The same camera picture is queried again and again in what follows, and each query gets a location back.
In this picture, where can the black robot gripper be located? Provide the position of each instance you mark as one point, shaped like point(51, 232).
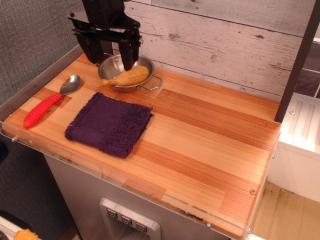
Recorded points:
point(102, 22)

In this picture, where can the yellow plastic chicken drumstick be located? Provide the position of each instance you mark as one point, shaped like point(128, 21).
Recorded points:
point(135, 76)

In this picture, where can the small silver metal pot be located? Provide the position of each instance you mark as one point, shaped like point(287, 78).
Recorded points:
point(113, 66)

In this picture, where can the purple folded cloth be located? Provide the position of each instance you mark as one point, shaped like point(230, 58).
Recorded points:
point(110, 125)

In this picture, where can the grey toy kitchen cabinet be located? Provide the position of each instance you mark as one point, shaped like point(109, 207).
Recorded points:
point(82, 193)

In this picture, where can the silver dispenser button panel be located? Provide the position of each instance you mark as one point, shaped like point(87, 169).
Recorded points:
point(127, 221)

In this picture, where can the orange object bottom left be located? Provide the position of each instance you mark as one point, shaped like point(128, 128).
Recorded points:
point(25, 234)

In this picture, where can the white toy sink unit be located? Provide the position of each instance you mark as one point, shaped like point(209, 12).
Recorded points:
point(295, 164)

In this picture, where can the clear acrylic edge guard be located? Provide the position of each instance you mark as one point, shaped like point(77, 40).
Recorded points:
point(214, 180)

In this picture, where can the red-handled metal spoon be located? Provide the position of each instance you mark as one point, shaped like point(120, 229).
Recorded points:
point(69, 86)

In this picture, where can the dark grey right post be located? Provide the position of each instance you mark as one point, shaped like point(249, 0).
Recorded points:
point(299, 62)

